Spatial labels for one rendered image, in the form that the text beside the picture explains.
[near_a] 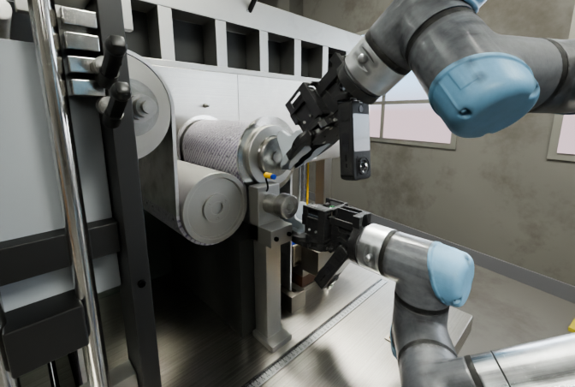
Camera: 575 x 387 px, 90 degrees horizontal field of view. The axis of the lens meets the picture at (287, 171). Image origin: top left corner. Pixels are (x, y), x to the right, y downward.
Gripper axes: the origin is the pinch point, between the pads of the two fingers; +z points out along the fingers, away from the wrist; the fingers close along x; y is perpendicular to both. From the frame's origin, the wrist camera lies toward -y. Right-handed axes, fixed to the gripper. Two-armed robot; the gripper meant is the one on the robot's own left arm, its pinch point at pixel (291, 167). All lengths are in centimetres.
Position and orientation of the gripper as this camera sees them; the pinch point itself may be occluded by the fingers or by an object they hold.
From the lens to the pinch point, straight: 52.7
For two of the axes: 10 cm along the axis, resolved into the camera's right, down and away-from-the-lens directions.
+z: -5.3, 5.2, 6.7
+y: -4.4, -8.4, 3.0
